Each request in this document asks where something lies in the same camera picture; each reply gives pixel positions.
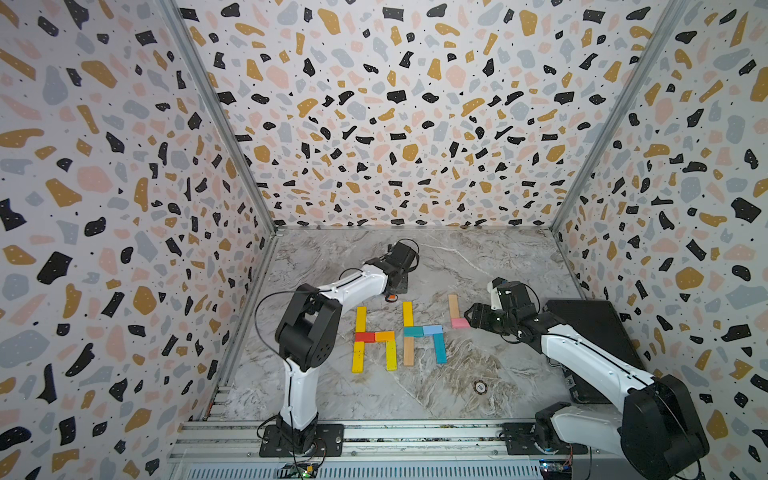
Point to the teal short block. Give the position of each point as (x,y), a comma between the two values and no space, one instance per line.
(413,332)

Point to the pink block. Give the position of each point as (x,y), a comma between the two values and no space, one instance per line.
(460,323)

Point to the lime yellow block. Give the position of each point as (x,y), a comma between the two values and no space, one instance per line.
(391,355)

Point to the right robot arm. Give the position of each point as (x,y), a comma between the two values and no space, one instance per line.
(650,421)

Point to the teal long block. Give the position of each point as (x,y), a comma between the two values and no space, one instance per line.
(440,349)

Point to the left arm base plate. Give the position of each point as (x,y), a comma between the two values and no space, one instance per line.
(324,440)

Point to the red block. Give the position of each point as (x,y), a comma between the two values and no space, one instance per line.
(365,337)

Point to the poker chip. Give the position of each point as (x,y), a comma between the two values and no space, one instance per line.
(480,387)

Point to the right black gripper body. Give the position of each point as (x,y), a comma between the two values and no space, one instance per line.
(492,320)

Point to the tan wooden block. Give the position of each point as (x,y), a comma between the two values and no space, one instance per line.
(409,351)

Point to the small amber block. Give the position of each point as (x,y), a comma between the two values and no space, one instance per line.
(385,336)

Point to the beige wooden block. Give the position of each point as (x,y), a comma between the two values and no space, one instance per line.
(454,309)

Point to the aluminium rail frame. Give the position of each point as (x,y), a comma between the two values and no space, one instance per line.
(382,449)

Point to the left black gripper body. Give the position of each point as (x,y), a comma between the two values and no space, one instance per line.
(404,286)

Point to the light blue block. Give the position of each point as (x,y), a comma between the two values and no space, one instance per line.
(432,330)

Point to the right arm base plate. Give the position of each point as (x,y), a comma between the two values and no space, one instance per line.
(520,438)

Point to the black case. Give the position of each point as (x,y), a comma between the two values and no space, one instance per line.
(598,322)

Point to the long yellow block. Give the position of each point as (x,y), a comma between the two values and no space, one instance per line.
(361,320)
(358,358)

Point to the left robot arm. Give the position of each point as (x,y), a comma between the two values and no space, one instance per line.
(307,332)

